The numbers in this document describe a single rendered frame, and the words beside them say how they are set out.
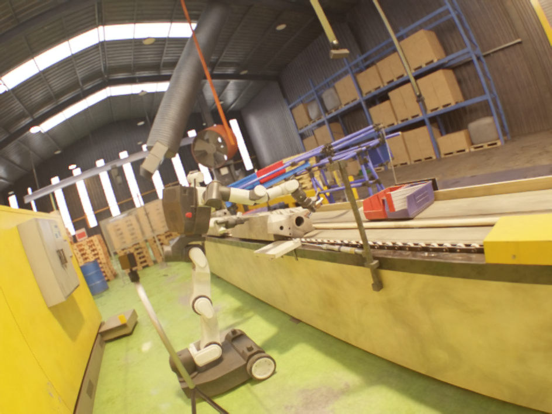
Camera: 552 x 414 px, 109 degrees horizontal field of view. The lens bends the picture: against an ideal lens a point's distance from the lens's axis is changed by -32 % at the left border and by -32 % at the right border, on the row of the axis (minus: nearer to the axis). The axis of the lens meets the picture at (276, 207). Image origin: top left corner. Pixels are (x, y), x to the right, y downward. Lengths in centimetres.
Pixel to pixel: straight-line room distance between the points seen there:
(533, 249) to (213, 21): 1164
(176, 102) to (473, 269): 936
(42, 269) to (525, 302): 308
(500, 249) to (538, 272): 15
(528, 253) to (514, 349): 40
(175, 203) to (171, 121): 773
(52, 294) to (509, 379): 308
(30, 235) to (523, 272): 311
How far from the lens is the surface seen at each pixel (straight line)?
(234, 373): 204
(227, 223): 239
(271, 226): 205
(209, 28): 1155
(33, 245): 281
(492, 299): 112
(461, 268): 110
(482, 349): 129
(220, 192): 177
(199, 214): 185
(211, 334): 207
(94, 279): 838
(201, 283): 196
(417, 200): 185
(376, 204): 211
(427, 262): 117
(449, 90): 1068
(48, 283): 281
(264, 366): 204
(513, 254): 100
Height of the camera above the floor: 125
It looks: 6 degrees down
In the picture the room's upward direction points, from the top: 20 degrees counter-clockwise
